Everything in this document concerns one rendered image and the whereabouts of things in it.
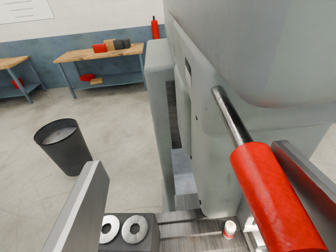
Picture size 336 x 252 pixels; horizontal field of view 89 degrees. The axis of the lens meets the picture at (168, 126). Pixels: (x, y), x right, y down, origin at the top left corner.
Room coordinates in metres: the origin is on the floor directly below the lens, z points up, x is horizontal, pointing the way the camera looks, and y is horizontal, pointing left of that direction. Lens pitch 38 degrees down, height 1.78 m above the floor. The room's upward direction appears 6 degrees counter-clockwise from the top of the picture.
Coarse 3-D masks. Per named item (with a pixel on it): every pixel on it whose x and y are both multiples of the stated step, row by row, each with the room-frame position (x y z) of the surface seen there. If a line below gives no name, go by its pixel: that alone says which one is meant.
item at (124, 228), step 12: (108, 216) 0.30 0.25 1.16; (120, 216) 0.30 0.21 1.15; (132, 216) 0.29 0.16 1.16; (144, 216) 0.29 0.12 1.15; (108, 228) 0.27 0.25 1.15; (120, 228) 0.26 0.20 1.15; (132, 228) 0.26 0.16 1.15; (144, 228) 0.25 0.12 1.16; (156, 228) 0.28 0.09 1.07; (108, 240) 0.22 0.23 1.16; (120, 240) 0.22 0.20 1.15; (132, 240) 0.22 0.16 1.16; (144, 240) 0.22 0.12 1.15; (156, 240) 0.25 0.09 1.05
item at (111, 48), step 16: (96, 48) 3.89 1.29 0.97; (112, 48) 3.98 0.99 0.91; (128, 48) 3.96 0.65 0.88; (0, 64) 3.84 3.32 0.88; (16, 80) 3.67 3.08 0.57; (80, 80) 4.16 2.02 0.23; (96, 80) 3.91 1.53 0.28; (112, 80) 3.93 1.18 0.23; (128, 80) 3.82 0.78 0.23; (144, 80) 3.67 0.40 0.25; (0, 96) 3.74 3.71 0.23
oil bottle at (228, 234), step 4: (228, 220) 0.29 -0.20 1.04; (228, 224) 0.27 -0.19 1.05; (232, 224) 0.27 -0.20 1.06; (224, 228) 0.27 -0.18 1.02; (228, 228) 0.26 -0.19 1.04; (232, 228) 0.26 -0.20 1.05; (224, 232) 0.26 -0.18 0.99; (228, 232) 0.25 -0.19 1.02; (232, 232) 0.25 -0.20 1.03; (224, 236) 0.26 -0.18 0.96; (228, 236) 0.25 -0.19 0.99; (232, 236) 0.25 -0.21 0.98
